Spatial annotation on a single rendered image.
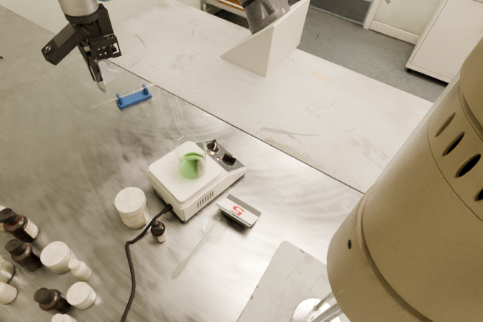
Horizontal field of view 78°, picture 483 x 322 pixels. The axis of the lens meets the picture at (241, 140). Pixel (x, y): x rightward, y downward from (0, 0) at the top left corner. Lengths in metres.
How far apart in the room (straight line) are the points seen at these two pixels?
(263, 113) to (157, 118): 0.31
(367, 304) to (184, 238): 0.51
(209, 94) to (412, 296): 0.84
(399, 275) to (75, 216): 0.68
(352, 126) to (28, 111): 0.93
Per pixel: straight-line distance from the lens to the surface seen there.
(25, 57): 1.26
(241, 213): 0.69
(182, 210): 0.65
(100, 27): 0.80
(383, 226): 0.18
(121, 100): 0.94
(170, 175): 0.66
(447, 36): 2.90
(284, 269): 0.67
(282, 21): 0.99
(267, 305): 0.64
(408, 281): 0.19
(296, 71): 1.10
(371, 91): 1.12
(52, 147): 0.91
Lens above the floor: 1.53
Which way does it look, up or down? 50 degrees down
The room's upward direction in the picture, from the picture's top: 6 degrees clockwise
